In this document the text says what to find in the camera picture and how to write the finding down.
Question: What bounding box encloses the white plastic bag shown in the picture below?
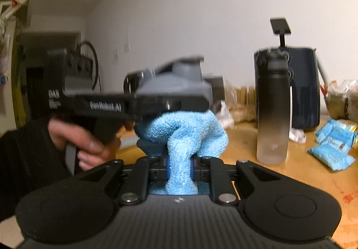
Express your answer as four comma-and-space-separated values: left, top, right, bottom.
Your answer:
215, 100, 234, 130

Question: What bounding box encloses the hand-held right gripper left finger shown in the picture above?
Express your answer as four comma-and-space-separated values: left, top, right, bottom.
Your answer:
78, 155, 169, 205

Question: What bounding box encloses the black gradient water bottle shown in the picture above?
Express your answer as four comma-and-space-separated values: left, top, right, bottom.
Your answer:
253, 47, 292, 165

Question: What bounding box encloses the blue plastic packet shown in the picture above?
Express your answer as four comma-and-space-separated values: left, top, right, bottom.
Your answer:
315, 131, 352, 152
324, 119, 358, 141
307, 144, 356, 172

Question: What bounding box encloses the clear plastic bag of food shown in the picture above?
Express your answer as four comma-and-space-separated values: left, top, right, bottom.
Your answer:
325, 79, 358, 121

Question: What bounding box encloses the person's left hand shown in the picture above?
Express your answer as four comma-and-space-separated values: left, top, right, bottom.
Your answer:
47, 120, 121, 170

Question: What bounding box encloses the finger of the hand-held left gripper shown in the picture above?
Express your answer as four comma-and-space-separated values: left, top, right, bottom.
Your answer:
135, 94, 183, 121

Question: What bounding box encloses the bicycle wheel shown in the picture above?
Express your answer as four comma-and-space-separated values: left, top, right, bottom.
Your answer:
78, 40, 100, 90

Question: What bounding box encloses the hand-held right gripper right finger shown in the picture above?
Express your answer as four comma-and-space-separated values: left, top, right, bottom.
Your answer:
190, 155, 283, 205

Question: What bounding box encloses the white ribbon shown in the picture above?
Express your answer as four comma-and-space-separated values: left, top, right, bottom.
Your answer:
289, 128, 307, 144

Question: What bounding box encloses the blue microfibre cloth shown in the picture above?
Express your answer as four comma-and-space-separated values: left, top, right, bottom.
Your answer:
134, 110, 229, 195

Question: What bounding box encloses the dark blue air fryer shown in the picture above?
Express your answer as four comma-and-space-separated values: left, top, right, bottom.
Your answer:
282, 46, 323, 132

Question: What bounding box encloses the black sleeved left forearm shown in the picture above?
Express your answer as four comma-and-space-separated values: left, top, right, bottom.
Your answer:
0, 119, 74, 222

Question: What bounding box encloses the black phone stand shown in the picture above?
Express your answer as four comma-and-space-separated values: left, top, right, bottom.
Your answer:
269, 17, 292, 48

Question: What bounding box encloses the grey water bottle lid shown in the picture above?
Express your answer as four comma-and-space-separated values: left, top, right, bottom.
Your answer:
136, 56, 212, 113

